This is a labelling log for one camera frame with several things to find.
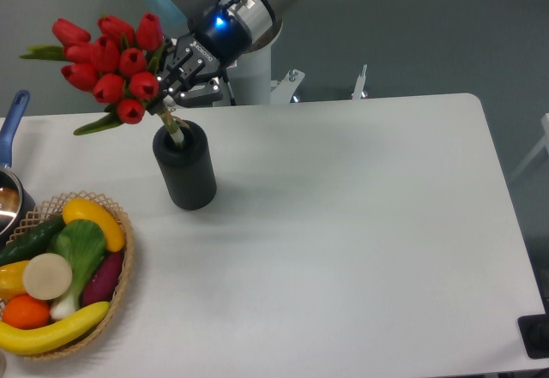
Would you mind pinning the woven wicker basket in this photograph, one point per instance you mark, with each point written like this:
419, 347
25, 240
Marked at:
52, 208

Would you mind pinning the beige round wooden disc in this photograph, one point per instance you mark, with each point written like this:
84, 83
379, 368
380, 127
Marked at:
47, 276

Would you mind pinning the purple sweet potato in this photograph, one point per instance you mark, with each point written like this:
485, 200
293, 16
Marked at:
102, 285

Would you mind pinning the yellow bell pepper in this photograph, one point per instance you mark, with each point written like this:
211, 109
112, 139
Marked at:
11, 280

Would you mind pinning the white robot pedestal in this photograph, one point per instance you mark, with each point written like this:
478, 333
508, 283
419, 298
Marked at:
250, 77

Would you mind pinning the yellow banana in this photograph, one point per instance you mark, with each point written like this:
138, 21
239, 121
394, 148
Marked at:
57, 336

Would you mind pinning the orange fruit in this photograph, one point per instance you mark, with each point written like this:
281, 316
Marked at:
26, 312

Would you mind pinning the green bok choy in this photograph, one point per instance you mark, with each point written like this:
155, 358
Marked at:
82, 244

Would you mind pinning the blue-handled saucepan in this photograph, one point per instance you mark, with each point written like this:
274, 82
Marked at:
16, 202

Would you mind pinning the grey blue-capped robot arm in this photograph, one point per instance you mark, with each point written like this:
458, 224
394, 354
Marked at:
178, 17

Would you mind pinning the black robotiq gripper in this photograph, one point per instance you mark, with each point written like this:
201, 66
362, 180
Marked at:
193, 64

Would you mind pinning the dark grey ribbed vase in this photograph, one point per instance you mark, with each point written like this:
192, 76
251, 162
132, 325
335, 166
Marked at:
188, 173

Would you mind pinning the white table leg bracket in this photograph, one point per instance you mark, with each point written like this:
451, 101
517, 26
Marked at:
359, 89

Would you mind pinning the white frame at right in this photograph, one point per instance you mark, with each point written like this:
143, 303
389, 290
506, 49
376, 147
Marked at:
541, 146

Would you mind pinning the black device at table edge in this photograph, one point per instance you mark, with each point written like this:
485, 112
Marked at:
534, 332

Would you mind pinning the green cucumber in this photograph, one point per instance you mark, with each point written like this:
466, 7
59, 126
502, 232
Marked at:
33, 242

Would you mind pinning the red tulip bouquet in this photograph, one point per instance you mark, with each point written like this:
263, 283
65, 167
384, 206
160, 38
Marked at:
120, 69

